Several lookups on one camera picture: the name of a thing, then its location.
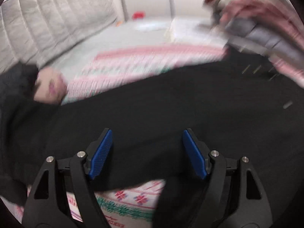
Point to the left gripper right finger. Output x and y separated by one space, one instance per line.
233 195

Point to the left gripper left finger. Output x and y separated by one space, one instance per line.
47 204

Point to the black large jacket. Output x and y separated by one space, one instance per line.
240 106

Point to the person's right hand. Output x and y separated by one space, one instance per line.
50 87

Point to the patterned pink green bedspread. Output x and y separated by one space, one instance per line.
116 68

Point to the grey folded quilt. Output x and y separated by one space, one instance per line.
268 37

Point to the grey tufted headboard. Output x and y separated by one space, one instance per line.
39 31

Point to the pink folded quilt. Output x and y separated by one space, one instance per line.
272 12

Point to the red small object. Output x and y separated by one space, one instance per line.
138 15

